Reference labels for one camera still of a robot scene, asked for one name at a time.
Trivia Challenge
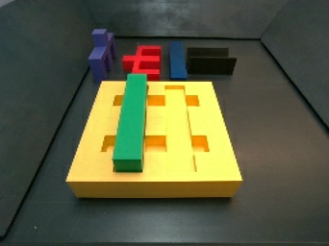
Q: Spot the red notched block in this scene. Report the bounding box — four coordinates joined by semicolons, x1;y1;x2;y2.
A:
121;45;161;81

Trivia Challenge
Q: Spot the black notched block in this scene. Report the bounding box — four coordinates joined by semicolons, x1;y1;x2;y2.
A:
186;47;236;75

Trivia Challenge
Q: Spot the yellow slotted board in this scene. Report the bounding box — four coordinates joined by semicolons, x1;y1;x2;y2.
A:
67;81;243;198

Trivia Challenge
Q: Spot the green long block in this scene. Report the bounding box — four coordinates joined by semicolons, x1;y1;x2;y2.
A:
112;74;148;172

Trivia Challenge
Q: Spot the blue long block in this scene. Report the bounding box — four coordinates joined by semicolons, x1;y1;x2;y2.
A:
169;41;187;80

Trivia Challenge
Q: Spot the purple notched block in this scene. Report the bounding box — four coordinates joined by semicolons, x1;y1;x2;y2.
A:
87;29;115;83

